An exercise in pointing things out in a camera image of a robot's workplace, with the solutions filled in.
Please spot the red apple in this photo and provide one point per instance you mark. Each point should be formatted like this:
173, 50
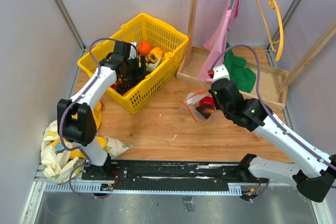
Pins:
207, 101

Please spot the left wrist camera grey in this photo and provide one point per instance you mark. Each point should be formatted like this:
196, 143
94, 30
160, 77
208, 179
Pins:
133, 51

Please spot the dark red plum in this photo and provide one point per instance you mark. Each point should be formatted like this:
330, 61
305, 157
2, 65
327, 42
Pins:
205, 111

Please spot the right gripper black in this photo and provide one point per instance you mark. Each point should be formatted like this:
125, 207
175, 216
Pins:
217, 106

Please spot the wooden clothes rack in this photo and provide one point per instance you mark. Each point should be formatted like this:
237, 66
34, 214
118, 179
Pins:
274, 81

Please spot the patterned yellow white cloth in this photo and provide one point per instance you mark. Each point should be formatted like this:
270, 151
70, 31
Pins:
59, 164

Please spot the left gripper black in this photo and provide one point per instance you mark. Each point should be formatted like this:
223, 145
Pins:
140, 72

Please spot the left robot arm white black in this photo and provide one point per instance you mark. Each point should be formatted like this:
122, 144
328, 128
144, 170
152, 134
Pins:
75, 119

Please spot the yellow bell pepper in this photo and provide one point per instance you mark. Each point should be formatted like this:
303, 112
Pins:
154, 55

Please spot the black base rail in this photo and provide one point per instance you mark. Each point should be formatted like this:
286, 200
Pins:
176, 177

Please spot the clear zip top bag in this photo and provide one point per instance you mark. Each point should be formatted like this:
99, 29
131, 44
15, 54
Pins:
190, 103

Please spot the pink shirt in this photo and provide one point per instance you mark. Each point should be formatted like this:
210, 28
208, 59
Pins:
217, 43

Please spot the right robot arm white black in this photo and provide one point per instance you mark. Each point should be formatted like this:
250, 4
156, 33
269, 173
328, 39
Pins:
311, 171

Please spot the orange fruit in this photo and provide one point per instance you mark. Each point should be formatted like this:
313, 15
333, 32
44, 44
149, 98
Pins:
144, 48

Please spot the yellow plastic basket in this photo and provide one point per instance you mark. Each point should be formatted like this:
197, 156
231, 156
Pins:
159, 34

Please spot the green cloth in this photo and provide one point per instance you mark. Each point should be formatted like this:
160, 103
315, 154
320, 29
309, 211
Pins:
243, 77

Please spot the white garlic bulb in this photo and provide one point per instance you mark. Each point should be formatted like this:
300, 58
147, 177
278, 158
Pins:
150, 67

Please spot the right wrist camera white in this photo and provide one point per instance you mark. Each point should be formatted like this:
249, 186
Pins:
218, 72

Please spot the dark grape bunch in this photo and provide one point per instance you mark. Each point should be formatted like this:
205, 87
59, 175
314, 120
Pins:
124, 86

